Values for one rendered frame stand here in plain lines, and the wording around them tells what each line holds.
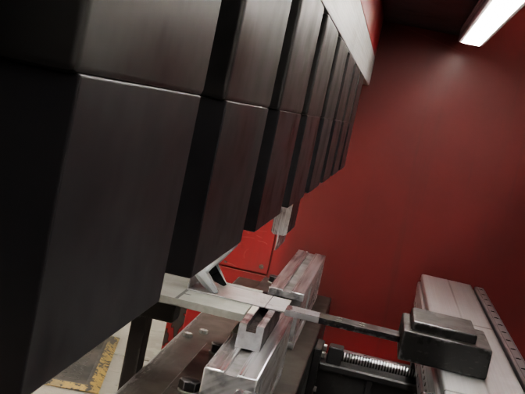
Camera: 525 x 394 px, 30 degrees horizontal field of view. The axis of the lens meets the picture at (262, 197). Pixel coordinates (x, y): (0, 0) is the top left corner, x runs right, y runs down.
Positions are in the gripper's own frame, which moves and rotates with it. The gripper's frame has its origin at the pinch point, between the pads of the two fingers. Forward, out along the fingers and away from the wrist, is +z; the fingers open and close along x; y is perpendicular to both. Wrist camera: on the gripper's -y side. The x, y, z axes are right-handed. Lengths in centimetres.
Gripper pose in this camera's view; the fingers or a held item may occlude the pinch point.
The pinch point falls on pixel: (212, 284)
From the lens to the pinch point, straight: 131.9
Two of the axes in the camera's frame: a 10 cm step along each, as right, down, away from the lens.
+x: 1.3, -0.7, 9.9
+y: 8.7, -4.7, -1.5
